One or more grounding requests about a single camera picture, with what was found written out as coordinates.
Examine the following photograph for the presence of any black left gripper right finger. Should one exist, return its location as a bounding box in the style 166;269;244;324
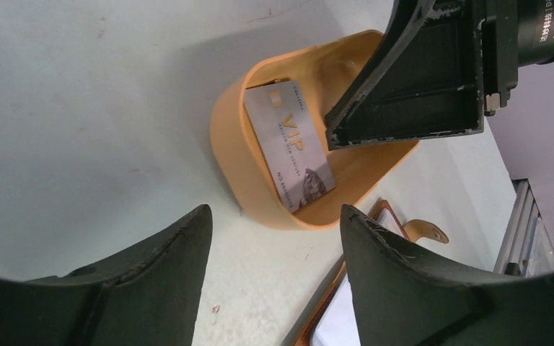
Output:
340;205;554;345

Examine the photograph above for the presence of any aluminium frame rail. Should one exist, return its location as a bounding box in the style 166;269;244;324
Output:
493;179;554;277

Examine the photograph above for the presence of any brown leather card holder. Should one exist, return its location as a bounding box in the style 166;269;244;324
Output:
281;199;449;345

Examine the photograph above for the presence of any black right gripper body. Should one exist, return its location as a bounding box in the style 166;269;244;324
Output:
478;0;519;116

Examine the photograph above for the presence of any silver VIP card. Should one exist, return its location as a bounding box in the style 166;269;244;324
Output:
243;80;335;212

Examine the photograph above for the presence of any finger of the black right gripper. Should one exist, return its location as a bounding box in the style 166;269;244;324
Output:
325;0;485;150

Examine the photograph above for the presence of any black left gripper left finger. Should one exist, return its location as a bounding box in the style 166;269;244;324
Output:
0;205;213;345

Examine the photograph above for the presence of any orange plastic tray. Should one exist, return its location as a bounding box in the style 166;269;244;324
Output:
210;30;417;230

